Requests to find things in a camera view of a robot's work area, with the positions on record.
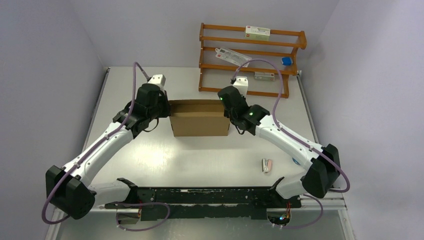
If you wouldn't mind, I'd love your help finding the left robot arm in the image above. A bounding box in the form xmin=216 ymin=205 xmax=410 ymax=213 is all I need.
xmin=45 ymin=83 xmax=170 ymax=220

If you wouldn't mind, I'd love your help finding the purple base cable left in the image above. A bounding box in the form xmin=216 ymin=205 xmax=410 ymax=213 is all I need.
xmin=115 ymin=202 xmax=171 ymax=233

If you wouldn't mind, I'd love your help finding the blue small object on shelf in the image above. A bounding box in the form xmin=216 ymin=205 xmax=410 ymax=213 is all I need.
xmin=281 ymin=57 xmax=294 ymax=66

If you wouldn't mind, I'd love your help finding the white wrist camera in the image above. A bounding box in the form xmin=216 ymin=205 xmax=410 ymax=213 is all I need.
xmin=231 ymin=76 xmax=249 ymax=98
xmin=147 ymin=74 xmax=166 ymax=92

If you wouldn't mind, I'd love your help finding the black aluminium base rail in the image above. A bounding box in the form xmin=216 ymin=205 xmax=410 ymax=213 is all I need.
xmin=99 ymin=186 xmax=321 ymax=221

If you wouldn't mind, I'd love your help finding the brown cardboard box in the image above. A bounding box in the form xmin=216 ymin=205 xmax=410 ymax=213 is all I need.
xmin=169 ymin=99 xmax=231 ymax=137

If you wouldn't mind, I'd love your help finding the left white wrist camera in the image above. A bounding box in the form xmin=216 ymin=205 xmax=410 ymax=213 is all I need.
xmin=147 ymin=74 xmax=166 ymax=92

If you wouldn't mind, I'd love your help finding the pink white small device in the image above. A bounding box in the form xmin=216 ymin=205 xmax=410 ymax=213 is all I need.
xmin=261 ymin=158 xmax=273 ymax=173

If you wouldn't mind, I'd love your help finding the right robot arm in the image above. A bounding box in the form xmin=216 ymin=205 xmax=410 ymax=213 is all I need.
xmin=217 ymin=86 xmax=341 ymax=207

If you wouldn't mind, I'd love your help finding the green white box top shelf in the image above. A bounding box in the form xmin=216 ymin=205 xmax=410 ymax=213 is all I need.
xmin=244 ymin=25 xmax=271 ymax=41

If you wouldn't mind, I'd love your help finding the white plastic packet on shelf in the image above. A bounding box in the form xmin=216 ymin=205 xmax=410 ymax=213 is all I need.
xmin=214 ymin=47 xmax=252 ymax=67

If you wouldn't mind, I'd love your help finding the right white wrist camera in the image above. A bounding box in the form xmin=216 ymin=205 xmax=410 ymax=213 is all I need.
xmin=231 ymin=76 xmax=249 ymax=98

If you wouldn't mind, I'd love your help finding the grey white box lower shelf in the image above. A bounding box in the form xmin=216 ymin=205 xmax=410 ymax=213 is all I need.
xmin=254 ymin=71 xmax=275 ymax=82

